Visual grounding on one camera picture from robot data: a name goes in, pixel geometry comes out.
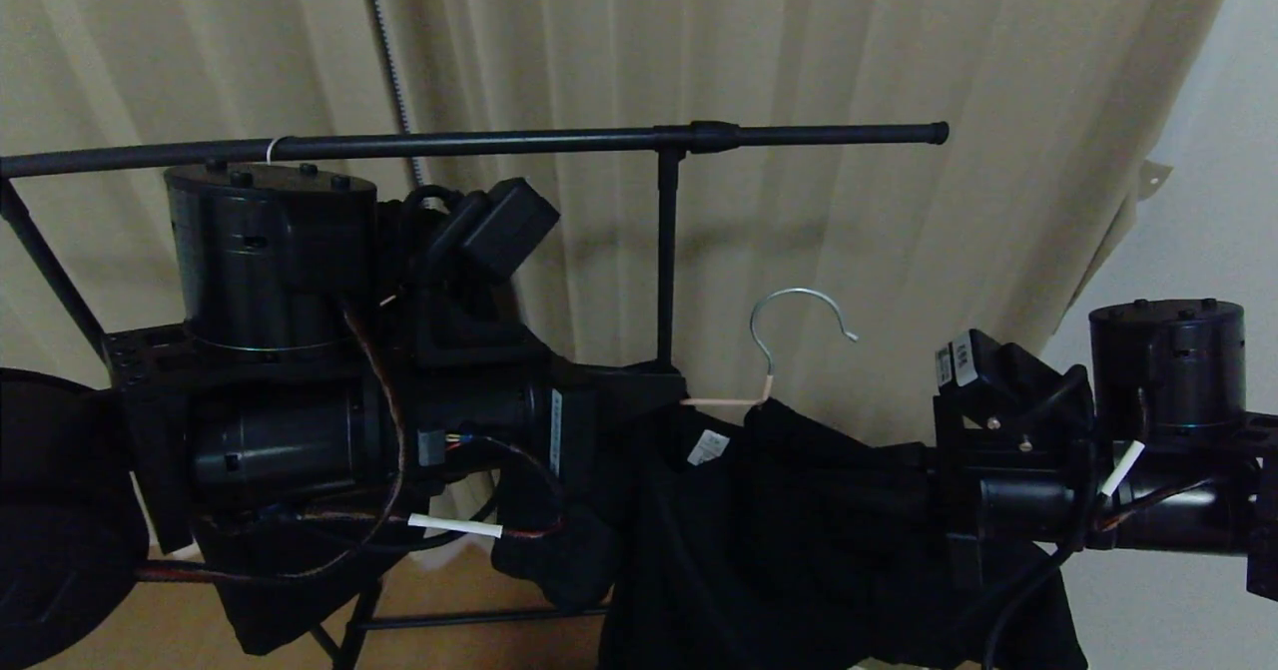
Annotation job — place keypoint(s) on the pink clothes hanger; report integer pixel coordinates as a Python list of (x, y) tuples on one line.
[(277, 146), (799, 293)]

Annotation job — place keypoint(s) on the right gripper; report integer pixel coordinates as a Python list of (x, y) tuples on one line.
[(1018, 500)]

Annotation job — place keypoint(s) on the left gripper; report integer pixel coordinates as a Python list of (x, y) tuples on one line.
[(599, 400)]

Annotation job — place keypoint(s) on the black clothes rack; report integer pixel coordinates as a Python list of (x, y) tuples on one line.
[(549, 138)]

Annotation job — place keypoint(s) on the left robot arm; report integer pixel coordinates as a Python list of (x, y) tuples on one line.
[(270, 261)]

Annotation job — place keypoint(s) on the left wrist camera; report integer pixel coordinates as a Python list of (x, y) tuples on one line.
[(504, 226)]

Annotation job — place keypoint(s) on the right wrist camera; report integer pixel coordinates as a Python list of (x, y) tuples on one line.
[(988, 370)]

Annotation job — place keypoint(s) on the beige curtain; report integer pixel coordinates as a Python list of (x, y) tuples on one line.
[(899, 51)]

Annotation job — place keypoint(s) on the black garment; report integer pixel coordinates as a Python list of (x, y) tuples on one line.
[(799, 550)]

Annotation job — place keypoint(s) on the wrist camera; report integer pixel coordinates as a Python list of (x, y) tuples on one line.
[(504, 226), (988, 370)]

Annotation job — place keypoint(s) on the pale wall hook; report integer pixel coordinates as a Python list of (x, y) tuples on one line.
[(1153, 176)]

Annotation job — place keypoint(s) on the black shorts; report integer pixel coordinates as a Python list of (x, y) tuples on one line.
[(280, 590)]

